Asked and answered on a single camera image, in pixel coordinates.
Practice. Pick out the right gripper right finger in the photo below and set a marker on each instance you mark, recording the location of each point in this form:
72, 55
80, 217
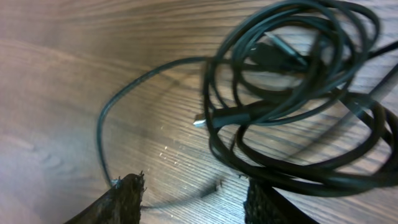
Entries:
264, 205

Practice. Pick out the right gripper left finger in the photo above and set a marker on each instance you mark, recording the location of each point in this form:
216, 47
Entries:
121, 204

